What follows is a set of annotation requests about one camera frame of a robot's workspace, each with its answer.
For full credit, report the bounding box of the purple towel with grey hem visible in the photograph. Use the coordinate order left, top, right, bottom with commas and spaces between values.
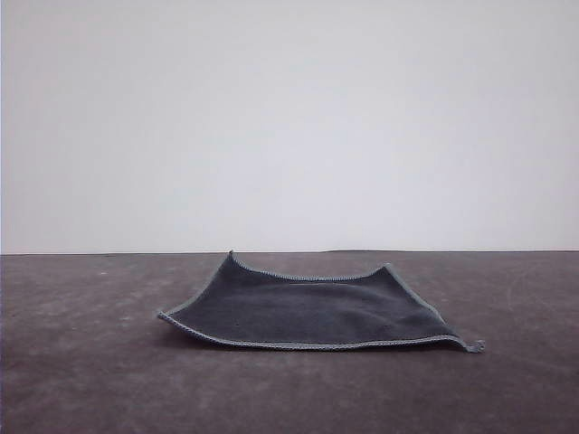
156, 249, 487, 354

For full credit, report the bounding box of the grey table cloth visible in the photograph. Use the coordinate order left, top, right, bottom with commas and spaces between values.
0, 250, 579, 434

